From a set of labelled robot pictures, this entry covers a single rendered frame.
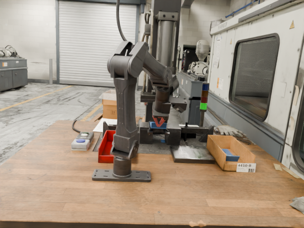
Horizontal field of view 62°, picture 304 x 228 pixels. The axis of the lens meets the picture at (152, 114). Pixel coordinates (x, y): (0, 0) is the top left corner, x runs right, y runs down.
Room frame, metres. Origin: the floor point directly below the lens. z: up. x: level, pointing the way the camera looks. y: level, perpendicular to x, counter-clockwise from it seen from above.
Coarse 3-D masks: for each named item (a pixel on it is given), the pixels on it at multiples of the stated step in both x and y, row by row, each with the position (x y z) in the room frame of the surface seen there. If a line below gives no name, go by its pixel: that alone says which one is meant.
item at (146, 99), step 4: (156, 88) 1.17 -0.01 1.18; (140, 92) 1.25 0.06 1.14; (144, 92) 1.25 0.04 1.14; (148, 92) 1.26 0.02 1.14; (152, 92) 1.20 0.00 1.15; (140, 96) 1.18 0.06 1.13; (144, 96) 1.17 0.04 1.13; (148, 96) 1.17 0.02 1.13; (152, 96) 1.18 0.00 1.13; (172, 96) 1.18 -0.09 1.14; (176, 96) 1.19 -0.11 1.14; (140, 100) 1.17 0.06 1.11; (144, 100) 1.17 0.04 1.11; (148, 100) 1.17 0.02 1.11; (152, 100) 1.18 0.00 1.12; (144, 104) 1.25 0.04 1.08
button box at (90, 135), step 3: (75, 120) 1.50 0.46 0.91; (72, 123) 1.43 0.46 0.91; (72, 126) 1.37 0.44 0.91; (75, 129) 1.32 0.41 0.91; (81, 132) 1.20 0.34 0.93; (90, 132) 1.21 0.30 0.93; (78, 135) 1.15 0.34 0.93; (90, 135) 1.16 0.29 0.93; (93, 135) 1.20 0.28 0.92; (78, 138) 1.11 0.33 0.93; (81, 138) 1.11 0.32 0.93; (84, 138) 1.11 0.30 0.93; (87, 138) 1.12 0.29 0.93; (90, 138) 1.13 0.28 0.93; (93, 138) 1.21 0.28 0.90; (90, 141) 1.13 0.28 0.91
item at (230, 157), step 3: (225, 150) 1.13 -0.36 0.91; (228, 150) 1.14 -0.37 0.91; (228, 153) 1.09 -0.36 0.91; (231, 153) 1.10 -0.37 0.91; (228, 156) 1.00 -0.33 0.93; (231, 156) 1.00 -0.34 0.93; (234, 156) 1.00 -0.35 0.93; (237, 156) 1.00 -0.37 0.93; (228, 159) 1.01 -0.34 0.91; (231, 159) 1.01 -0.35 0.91; (234, 159) 1.01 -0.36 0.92; (237, 159) 1.01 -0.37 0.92
